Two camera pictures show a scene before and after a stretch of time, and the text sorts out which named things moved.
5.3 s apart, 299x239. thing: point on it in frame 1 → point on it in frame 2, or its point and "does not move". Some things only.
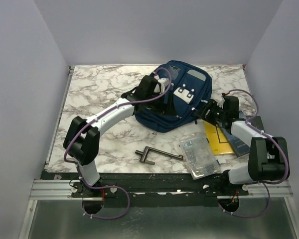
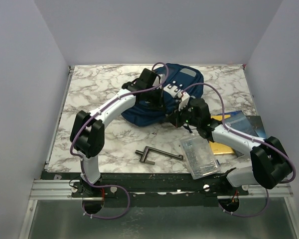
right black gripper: x=211 y=105 → x=174 y=117
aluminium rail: x=62 y=189 does not move
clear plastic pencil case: x=201 y=158 does not move
